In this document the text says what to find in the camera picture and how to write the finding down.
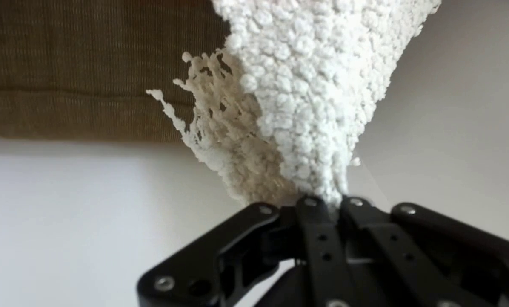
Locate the brown fabric sofa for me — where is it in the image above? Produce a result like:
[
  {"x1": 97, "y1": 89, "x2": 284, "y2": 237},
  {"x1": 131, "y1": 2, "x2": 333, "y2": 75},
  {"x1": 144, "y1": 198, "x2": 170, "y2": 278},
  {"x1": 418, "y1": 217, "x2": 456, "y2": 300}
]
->
[{"x1": 0, "y1": 0, "x2": 235, "y2": 143}]

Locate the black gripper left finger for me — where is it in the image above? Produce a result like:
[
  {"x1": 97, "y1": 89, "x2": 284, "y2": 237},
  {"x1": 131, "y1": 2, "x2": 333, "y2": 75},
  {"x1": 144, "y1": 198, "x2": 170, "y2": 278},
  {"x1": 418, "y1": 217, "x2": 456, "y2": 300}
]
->
[{"x1": 134, "y1": 194, "x2": 347, "y2": 307}]

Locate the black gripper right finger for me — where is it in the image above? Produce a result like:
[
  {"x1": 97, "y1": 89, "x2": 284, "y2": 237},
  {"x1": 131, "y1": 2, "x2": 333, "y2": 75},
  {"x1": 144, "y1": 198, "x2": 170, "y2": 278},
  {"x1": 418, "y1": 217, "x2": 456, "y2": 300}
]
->
[{"x1": 335, "y1": 194, "x2": 509, "y2": 307}]

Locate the white knitted blanket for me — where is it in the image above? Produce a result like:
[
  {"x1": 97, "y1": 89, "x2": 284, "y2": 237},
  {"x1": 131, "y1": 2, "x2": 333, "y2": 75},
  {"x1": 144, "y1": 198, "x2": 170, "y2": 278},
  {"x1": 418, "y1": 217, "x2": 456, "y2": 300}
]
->
[{"x1": 144, "y1": 0, "x2": 444, "y2": 208}]

